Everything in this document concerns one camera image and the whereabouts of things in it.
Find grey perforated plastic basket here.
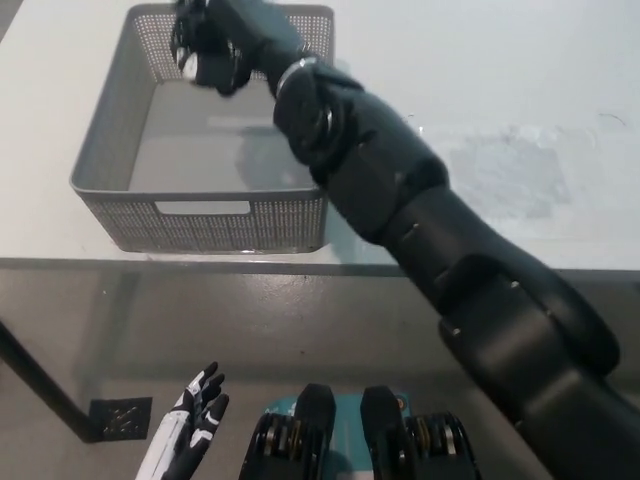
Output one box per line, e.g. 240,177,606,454
68,3,335,255

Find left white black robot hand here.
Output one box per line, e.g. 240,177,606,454
133,361,231,480

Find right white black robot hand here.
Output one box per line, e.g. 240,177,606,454
168,0,261,84

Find black table foot plate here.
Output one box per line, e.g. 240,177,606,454
89,396,154,442

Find black metal table leg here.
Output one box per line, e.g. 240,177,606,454
0,318,100,445

